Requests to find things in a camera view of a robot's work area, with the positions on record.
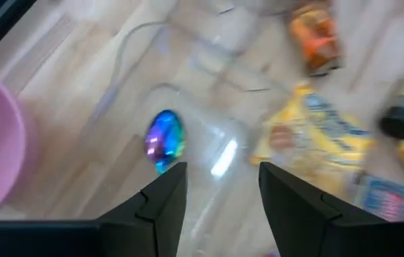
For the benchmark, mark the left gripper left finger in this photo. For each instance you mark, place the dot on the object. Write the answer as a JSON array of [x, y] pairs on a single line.
[[159, 221]]

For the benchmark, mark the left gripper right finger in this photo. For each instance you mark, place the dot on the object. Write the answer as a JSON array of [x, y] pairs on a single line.
[[302, 221]]

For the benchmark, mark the yellow snack bag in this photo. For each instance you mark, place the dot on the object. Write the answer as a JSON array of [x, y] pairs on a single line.
[[312, 142]]

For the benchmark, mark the iridescent rainbow metal spoon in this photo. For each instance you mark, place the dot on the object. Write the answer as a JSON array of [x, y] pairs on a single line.
[[166, 139]]

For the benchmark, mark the pink small box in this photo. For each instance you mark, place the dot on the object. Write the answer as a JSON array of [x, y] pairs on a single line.
[[389, 200]]

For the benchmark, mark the orange snack bag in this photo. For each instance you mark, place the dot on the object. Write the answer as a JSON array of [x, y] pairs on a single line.
[[314, 39]]

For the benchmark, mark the clear plastic bin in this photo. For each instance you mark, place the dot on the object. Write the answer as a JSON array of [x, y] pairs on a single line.
[[223, 43], [205, 142]]

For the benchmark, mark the green spice jar black lid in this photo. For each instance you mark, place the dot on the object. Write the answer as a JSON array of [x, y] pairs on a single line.
[[402, 123]]

